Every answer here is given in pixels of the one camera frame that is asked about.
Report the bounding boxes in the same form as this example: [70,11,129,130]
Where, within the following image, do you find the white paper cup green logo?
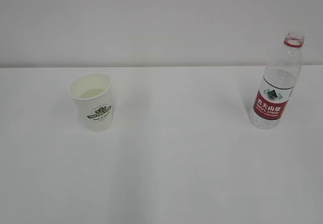
[69,73,114,132]

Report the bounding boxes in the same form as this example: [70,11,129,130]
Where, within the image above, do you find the clear water bottle red label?
[249,32,305,130]

